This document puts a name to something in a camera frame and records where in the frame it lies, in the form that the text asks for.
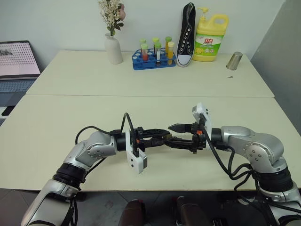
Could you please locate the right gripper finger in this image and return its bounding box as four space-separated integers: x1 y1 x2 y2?
167 123 193 134
164 137 194 151

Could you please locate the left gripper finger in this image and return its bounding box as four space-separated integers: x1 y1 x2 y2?
143 137 166 149
143 128 171 138

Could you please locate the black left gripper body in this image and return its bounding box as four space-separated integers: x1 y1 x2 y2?
131 126 148 158

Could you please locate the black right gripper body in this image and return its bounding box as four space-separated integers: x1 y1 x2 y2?
190 121 207 155

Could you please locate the blue test tube rack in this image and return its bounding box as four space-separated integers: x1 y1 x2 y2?
132 48 177 71

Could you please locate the dark brown rounded shape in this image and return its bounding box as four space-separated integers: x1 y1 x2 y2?
118 198 147 226
172 195 212 226

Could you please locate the yellow-capped tube orange liquid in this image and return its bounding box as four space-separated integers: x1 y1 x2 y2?
166 41 175 65

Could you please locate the green-capped tube white label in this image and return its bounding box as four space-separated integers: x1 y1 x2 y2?
153 42 163 65

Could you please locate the green-capped tube red liquid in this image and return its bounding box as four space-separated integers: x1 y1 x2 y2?
140 43 149 63

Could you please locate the silver metal cup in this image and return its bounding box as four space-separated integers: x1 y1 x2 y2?
226 51 243 71

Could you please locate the black canvas sneaker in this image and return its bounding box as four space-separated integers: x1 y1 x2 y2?
176 2 197 68

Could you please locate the green-capped tube orange liquid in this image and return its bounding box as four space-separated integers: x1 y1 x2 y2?
164 36 173 54

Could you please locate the white ceramic vase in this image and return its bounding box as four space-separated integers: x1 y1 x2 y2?
104 32 124 65

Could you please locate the yellow detergent pump bottle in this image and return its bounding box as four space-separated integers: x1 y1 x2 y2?
192 7 230 63

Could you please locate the dried flower bunch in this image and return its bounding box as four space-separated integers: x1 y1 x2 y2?
98 0 127 37

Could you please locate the black flat phone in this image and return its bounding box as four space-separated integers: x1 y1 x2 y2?
1 105 16 116

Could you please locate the grey laptop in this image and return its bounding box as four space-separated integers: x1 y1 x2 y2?
0 40 42 120

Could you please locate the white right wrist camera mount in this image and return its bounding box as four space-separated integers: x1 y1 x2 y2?
191 102 213 150

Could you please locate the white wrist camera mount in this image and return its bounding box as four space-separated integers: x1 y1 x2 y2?
125 130 149 175
191 102 213 150

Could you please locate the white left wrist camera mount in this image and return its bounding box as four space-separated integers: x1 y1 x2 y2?
125 130 149 175

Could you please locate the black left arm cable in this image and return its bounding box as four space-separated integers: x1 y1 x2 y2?
74 113 137 165

